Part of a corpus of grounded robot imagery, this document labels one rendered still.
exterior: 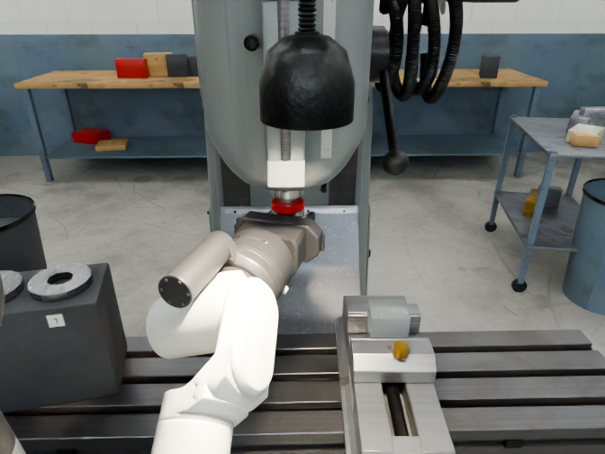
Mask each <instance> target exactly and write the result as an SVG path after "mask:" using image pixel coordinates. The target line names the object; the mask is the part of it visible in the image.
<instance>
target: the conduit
mask: <svg viewBox="0 0 605 454"><path fill-rule="evenodd" d="M462 1H463V0H447V2H448V7H449V8H448V9H449V13H450V15H449V16H450V17H449V18H450V19H449V21H450V22H449V23H450V24H449V26H450V27H449V34H448V36H449V37H448V43H447V49H446V52H445V53H446V55H445V57H444V59H443V60H444V62H442V63H443V64H442V67H441V70H440V71H439V72H440V73H439V75H438V78H437V80H436V82H435V84H434V86H433V87H432V83H433V81H434V79H435V77H436V74H437V71H438V64H439V59H440V51H441V46H440V45H441V43H440V42H441V40H440V39H441V37H440V36H441V34H440V33H441V29H440V28H441V26H440V25H441V23H440V15H439V9H438V0H380V3H379V12H380V13H381V14H389V18H390V29H389V30H390V31H389V32H388V33H389V41H390V53H389V64H388V76H389V82H390V88H391V89H392V92H393V95H394V97H395V98H396V99H398V100H399V101H401V102H405V101H407V100H408V99H410V98H411V96H412V95H421V96H422V98H423V101H424V102H425V103H427V104H434V103H436V102H437V100H438V99H439V98H440V97H441V96H442V95H443V94H444V93H445V91H446V89H447V86H448V84H449V82H450V80H451V76H453V75H452V74H453V71H454V68H455V65H456V61H457V58H458V53H459V50H460V49H459V48H460V47H461V46H460V44H461V39H462V37H461V36H462V33H463V32H462V30H463V27H464V26H463V21H464V20H463V19H464V17H463V16H464V15H463V13H464V12H463V11H464V9H463V8H464V7H463V2H462ZM421 4H424V5H423V12H421ZM407 6H408V26H407V27H408V29H407V33H408V34H407V36H408V37H407V39H408V40H407V46H406V47H407V48H406V52H407V53H406V58H405V64H404V65H405V66H404V79H403V84H402V83H401V80H400V76H399V70H400V65H401V63H402V53H403V47H404V46H403V44H404V43H403V42H404V37H403V36H404V29H403V28H404V26H403V16H404V13H405V10H406V7H407ZM422 25H424V26H428V36H429V37H428V38H429V39H428V43H429V44H428V45H429V46H428V52H426V53H421V54H420V56H419V51H420V50H419V48H420V31H421V26H422ZM419 57H420V81H419V83H418V82H417V74H418V64H419V63H418V62H419Z"/></svg>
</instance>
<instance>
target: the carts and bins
mask: <svg viewBox="0 0 605 454"><path fill-rule="evenodd" d="M515 125H516V126H517V127H518V128H519V129H520V130H521V131H522V132H523V133H524V134H526V135H527V136H528V137H529V138H530V139H531V140H532V141H533V142H534V143H535V144H536V145H537V146H538V147H539V148H540V149H541V150H542V151H544V152H545V153H546V155H547V156H548V158H547V162H546V167H545V171H544V175H543V178H542V182H541V184H539V187H538V189H535V188H532V189H531V191H530V193H522V192H506V191H501V188H502V183H503V179H504V175H505V170H506V166H507V162H508V157H509V153H510V145H511V141H512V136H513V133H514V128H515ZM556 158H559V159H575V161H574V164H573V170H572V173H571V176H570V180H569V183H568V187H567V189H566V193H565V195H561V194H562V191H563V190H562V188H561V187H560V186H553V185H550V181H551V177H552V174H553V171H554V167H555V161H556ZM583 159H598V160H605V106H581V108H580V110H575V111H574V112H573V114H572V116H571V117H570V118H543V117H517V115H511V116H510V123H509V128H508V132H507V137H506V141H505V145H504V150H503V154H502V159H501V167H500V171H499V176H498V180H497V185H496V189H495V191H494V198H493V202H492V210H491V215H490V220H489V222H487V223H486V224H485V225H484V228H485V230H486V231H488V232H494V231H495V230H496V228H497V225H496V223H495V222H494V221H495V216H496V213H497V208H498V203H500V204H501V207H502V208H503V210H504V212H505V213H506V214H507V216H508V218H509V219H510V222H511V224H512V225H513V227H514V229H515V231H516V232H517V234H518V235H519V237H520V239H521V241H522V242H523V244H524V246H525V249H524V253H523V257H522V261H521V263H520V267H519V273H518V277H517V279H514V280H513V281H512V283H511V287H512V289H513V290H514V291H515V292H523V291H525V290H526V288H527V283H526V281H525V276H526V273H527V269H528V263H529V260H530V256H531V253H532V250H555V251H568V252H570V255H569V259H568V263H567V268H566V271H565V276H564V283H563V292H564V294H565V296H566V297H567V298H568V299H569V300H571V301H572V302H573V303H575V304H577V305H578V306H580V307H581V308H583V309H585V310H587V311H590V312H593V313H597V314H600V315H604V316H605V178H596V179H592V180H589V181H586V182H585V183H584V184H583V186H584V188H583V187H582V191H583V194H582V201H581V205H579V204H578V203H577V202H576V201H575V200H574V199H573V198H572V194H573V189H574V186H575V182H576V179H577V176H578V173H579V169H580V166H581V163H582V160H583ZM34 204H35V203H34V200H32V199H31V198H30V197H28V196H25V195H17V194H0V270H12V271H14V272H23V271H32V270H40V269H47V264H46V259H45V256H44V251H43V247H42V242H41V235H40V230H39V225H38V222H37V217H36V213H35V210H36V205H34Z"/></svg>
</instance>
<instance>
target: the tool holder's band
mask: <svg viewBox="0 0 605 454"><path fill-rule="evenodd" d="M271 208H272V209H273V210H274V211H275V212H277V213H299V212H300V211H302V210H303V209H304V200H303V199H302V198H301V197H299V198H296V201H295V202H293V203H290V204H285V203H282V202H281V201H280V199H279V198H274V199H273V200H272V201H271Z"/></svg>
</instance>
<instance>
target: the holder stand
mask: <svg viewBox="0 0 605 454"><path fill-rule="evenodd" d="M0 272H1V276H2V279H3V284H4V291H5V307H4V317H3V320H2V324H1V326H0V410H1V412H2V413H7V412H12V411H19V410H24V409H30V408H35V407H41V406H47V405H53V404H63V403H69V402H75V401H80V400H86V399H91V398H97V397H103V396H108V395H118V394H119V392H120V387H121V382H122V372H123V367H124V362H125V357H126V351H127V347H128V346H127V342H126V338H125V334H124V329H123V326H122V318H121V315H120V310H119V306H118V302H117V298H116V294H115V290H114V286H113V279H112V274H111V270H110V267H109V264H108V263H98V264H90V265H83V264H79V263H67V264H62V265H57V266H54V267H51V268H47V269H40V270H32V271H23V272H14V271H12V270H0Z"/></svg>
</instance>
